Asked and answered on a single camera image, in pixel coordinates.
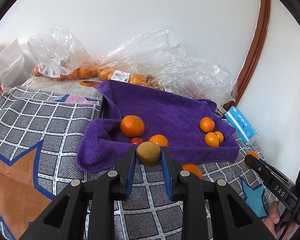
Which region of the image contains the white plastic shopping bag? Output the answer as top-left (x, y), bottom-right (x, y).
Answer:
top-left (0, 39), bottom-right (30, 92)

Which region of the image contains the small red tomato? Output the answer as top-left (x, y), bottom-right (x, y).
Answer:
top-left (129, 137), bottom-right (143, 145)

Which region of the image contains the small orange fruit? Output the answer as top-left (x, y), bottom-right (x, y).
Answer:
top-left (214, 131), bottom-right (224, 144)

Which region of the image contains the clear bag of kumquats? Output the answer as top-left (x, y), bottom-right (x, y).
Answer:
top-left (99, 28), bottom-right (172, 91)

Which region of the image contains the oval orange kumquat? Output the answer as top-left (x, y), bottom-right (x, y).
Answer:
top-left (204, 132), bottom-right (219, 148)

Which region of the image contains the yellow-green round fruit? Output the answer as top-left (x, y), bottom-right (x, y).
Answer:
top-left (136, 141), bottom-right (161, 167)

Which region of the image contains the clear bag of tangerines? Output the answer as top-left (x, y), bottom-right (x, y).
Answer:
top-left (27, 25), bottom-right (100, 81)

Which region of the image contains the blue tissue pack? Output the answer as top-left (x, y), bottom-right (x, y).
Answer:
top-left (225, 106), bottom-right (258, 145)

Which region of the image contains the large orange mandarin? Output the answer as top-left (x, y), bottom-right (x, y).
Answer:
top-left (182, 164), bottom-right (203, 179)
top-left (120, 115), bottom-right (145, 138)

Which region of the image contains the small orange tangerine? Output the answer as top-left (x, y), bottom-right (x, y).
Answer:
top-left (199, 117), bottom-right (215, 133)

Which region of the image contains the large crumpled clear bag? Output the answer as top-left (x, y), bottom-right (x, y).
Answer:
top-left (136, 28), bottom-right (237, 106)

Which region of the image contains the brown wooden door frame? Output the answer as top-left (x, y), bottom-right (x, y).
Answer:
top-left (223, 0), bottom-right (271, 110)

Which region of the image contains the small orange with stem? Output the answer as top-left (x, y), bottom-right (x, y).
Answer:
top-left (149, 134), bottom-right (169, 147)

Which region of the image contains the purple towel lined tray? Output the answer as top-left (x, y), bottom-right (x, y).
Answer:
top-left (76, 80), bottom-right (239, 173)

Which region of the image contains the person's right hand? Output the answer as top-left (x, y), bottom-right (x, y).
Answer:
top-left (263, 202), bottom-right (298, 240)

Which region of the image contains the grey checked table cloth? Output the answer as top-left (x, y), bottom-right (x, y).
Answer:
top-left (0, 86), bottom-right (275, 239)

